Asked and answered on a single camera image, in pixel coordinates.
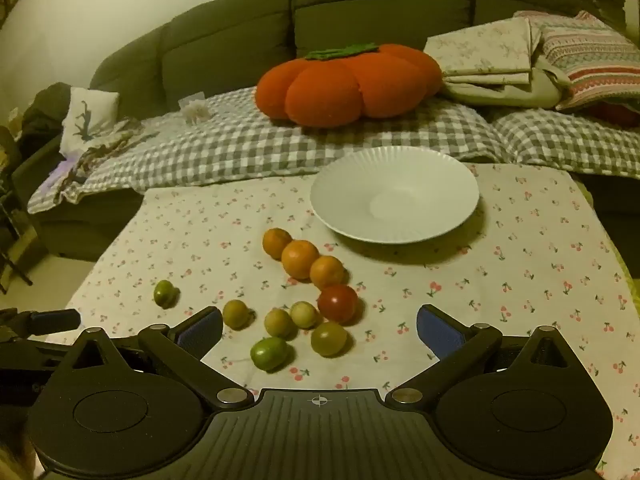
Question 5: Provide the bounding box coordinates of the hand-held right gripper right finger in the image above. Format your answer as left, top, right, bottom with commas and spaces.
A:
385, 304, 576, 413

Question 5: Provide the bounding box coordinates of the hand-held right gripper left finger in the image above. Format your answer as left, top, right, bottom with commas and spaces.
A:
65, 306, 256, 411

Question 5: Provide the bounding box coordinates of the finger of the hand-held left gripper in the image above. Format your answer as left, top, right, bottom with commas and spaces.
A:
26, 309, 82, 337

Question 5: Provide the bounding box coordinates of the yellowish tomato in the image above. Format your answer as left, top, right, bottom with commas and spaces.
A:
222, 299, 251, 331
264, 308, 296, 339

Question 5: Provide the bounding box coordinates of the green tomato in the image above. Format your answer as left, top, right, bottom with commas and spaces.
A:
153, 280, 179, 309
250, 337, 289, 372

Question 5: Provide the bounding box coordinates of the pale yellow tomato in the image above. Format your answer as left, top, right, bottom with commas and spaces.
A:
290, 301, 319, 330

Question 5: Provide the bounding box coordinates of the red tomato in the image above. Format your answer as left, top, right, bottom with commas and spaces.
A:
317, 284, 360, 325

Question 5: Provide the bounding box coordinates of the olive yellow tomato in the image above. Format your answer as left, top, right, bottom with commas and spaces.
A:
310, 322, 348, 358

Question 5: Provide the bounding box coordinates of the white ribbed plate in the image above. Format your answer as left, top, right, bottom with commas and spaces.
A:
310, 146, 481, 245

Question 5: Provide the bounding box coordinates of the black stand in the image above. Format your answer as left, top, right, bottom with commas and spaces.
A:
0, 160, 35, 296

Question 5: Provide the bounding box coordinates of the cherry print tablecloth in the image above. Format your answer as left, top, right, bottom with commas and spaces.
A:
47, 162, 632, 480

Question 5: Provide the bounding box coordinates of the small orange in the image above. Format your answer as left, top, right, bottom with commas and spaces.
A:
309, 255, 349, 291
262, 228, 294, 261

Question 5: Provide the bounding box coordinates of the large orange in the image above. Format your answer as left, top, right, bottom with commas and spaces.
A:
281, 240, 321, 281

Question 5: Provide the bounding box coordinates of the purple floral cloth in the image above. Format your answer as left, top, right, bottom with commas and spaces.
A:
47, 127, 148, 203

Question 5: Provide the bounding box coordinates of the grey checkered blanket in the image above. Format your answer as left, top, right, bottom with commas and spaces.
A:
27, 87, 640, 216

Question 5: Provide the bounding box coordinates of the white printed pillow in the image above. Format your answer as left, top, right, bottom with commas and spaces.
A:
60, 86, 121, 156

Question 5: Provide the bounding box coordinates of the dark clothes pile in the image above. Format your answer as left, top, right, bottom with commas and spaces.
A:
19, 82, 76, 137

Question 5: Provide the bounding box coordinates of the white fluffy object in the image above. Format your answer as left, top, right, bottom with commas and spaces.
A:
179, 92, 212, 127

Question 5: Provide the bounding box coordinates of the folded grey-green sheet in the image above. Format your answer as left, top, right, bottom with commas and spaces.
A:
440, 66, 572, 110

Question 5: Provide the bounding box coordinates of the orange pumpkin cushion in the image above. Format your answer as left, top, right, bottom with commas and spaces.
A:
255, 42, 444, 128

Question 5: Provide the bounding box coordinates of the folded floral sheet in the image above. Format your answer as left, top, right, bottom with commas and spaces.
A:
424, 16, 543, 92

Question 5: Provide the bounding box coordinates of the green sofa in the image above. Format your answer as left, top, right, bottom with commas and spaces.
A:
12, 0, 640, 262

